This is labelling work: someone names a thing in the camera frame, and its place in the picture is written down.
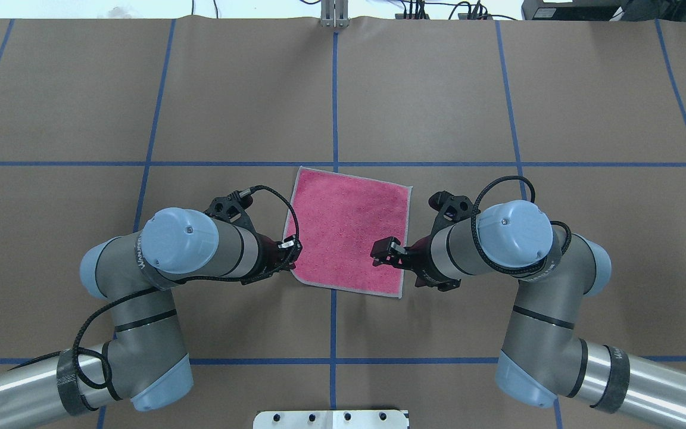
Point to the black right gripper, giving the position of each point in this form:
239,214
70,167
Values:
419,255

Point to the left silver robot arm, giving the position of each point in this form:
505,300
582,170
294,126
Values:
132,347

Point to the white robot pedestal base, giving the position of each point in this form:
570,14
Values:
358,418

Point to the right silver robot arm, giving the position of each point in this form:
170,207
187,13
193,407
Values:
541,358

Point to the pink and grey towel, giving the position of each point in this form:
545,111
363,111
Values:
338,218

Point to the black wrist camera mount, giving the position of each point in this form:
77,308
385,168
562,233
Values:
449,209
232,209

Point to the aluminium frame post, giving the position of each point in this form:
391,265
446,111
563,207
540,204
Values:
334,13

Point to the black box with label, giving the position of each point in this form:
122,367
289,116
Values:
569,10

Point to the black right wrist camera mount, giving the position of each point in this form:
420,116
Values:
449,209

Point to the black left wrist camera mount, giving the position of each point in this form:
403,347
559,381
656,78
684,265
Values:
232,209

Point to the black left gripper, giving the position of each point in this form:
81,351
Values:
269,255

